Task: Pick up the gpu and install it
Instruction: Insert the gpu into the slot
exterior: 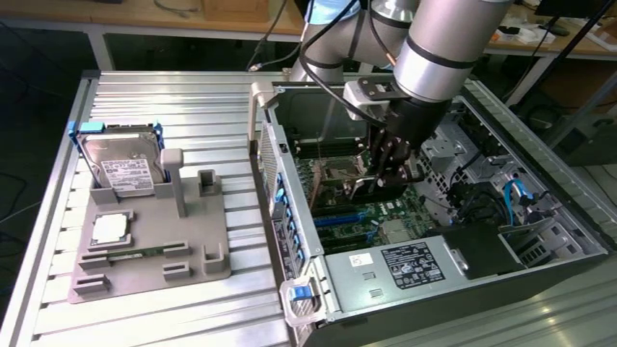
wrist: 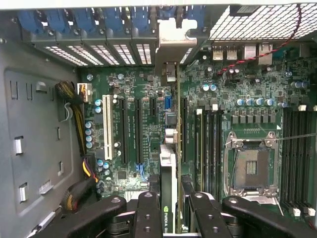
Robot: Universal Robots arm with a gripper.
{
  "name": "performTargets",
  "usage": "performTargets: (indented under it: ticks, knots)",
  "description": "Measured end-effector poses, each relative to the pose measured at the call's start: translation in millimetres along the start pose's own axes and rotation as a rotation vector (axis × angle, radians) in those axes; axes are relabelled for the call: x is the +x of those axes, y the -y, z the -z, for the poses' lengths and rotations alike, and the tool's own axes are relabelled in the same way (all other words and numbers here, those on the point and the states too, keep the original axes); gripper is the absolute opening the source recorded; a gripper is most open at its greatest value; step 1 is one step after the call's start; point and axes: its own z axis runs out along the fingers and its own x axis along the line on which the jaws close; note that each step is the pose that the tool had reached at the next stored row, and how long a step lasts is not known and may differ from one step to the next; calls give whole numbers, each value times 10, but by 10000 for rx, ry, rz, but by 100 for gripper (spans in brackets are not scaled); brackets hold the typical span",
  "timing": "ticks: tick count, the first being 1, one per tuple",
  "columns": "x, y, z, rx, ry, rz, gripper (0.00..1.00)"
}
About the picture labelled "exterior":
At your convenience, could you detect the brown cardboard box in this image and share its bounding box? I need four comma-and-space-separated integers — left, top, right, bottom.
200, 0, 269, 21

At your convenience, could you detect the silver CPU chip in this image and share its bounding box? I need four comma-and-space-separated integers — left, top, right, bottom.
90, 215, 130, 244

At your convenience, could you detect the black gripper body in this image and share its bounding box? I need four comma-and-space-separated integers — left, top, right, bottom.
383, 96, 453, 152

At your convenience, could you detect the green motherboard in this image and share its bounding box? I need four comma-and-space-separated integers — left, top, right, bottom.
288, 137, 454, 254

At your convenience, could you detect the metal disk bay cage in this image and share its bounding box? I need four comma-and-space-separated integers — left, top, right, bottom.
418, 117, 482, 174

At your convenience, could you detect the grey power supply unit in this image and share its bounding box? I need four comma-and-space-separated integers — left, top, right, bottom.
322, 234, 471, 314

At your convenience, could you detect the blue expansion slot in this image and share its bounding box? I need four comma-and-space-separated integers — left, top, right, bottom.
312, 212, 364, 228

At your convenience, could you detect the black computer monitor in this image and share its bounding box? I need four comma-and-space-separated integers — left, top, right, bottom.
533, 0, 617, 18

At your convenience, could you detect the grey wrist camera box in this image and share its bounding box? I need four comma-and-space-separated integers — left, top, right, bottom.
344, 77, 410, 122

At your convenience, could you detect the grey printed parts rack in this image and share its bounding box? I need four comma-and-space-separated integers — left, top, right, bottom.
66, 147, 232, 304

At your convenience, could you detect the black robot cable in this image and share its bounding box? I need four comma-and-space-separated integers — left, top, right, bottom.
298, 0, 391, 127

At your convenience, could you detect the silver hard disk drive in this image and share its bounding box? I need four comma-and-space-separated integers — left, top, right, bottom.
80, 132, 162, 198

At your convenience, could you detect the open PC tower case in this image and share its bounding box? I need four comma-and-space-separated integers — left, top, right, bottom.
245, 77, 617, 347

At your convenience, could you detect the wooden desk with monitor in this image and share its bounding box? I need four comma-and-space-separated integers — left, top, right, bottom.
481, 14, 617, 106

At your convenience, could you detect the long wooden desk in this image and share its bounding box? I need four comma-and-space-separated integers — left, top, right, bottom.
0, 0, 309, 72

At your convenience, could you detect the green RAM stick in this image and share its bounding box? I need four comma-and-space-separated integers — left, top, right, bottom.
106, 247, 168, 260

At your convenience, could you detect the Nvidia Quadro graphics card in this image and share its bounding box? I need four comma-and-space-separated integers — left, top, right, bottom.
308, 164, 410, 214

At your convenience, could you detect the white black desk gadget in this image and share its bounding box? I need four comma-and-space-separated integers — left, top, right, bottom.
495, 24, 535, 45

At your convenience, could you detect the black stand pole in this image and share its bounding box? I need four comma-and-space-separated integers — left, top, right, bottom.
499, 0, 611, 106

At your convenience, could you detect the CPU socket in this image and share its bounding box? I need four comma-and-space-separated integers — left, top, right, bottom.
325, 155, 372, 181

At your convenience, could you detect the blue SATA wire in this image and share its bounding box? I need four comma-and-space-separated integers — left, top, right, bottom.
502, 179, 535, 227

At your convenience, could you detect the hanging black cable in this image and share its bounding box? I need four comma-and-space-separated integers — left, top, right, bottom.
248, 0, 290, 72

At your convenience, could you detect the black expansion slot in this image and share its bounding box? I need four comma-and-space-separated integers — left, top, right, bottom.
317, 231, 370, 254

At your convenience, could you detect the silver chipset heatsink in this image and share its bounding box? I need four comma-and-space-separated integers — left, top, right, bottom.
381, 219, 421, 247

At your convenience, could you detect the grey metal frame strut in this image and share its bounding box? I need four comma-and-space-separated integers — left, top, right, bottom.
549, 72, 617, 149

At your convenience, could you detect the black plastic shroud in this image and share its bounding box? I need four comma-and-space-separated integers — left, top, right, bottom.
427, 222, 526, 281

